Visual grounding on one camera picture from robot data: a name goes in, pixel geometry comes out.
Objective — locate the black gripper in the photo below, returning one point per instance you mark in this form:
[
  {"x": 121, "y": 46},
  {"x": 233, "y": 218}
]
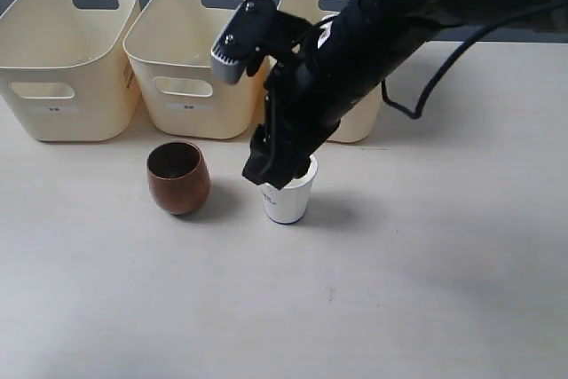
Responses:
[{"x": 304, "y": 106}]

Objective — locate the white paper cup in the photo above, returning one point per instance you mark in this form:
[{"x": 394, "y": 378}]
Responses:
[{"x": 288, "y": 205}]

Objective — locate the brown wooden cup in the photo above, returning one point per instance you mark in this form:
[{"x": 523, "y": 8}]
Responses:
[{"x": 178, "y": 177}]

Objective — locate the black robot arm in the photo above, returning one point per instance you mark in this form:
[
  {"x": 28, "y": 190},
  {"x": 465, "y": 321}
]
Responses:
[{"x": 374, "y": 37}]

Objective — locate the middle cream plastic bin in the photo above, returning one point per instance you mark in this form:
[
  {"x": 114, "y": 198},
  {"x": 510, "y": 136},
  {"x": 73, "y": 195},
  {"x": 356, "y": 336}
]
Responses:
[{"x": 169, "y": 49}]

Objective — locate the cream plastic bin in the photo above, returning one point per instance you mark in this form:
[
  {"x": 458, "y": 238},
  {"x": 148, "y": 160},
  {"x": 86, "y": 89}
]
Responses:
[
  {"x": 64, "y": 72},
  {"x": 360, "y": 121},
  {"x": 169, "y": 49}
]

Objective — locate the right cream plastic bin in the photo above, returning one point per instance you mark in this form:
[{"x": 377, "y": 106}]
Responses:
[{"x": 360, "y": 121}]

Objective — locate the left cream plastic bin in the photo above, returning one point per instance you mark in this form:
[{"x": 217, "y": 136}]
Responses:
[{"x": 64, "y": 72}]

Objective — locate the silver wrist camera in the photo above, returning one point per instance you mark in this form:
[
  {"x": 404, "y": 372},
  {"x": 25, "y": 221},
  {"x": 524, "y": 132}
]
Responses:
[{"x": 237, "y": 42}]

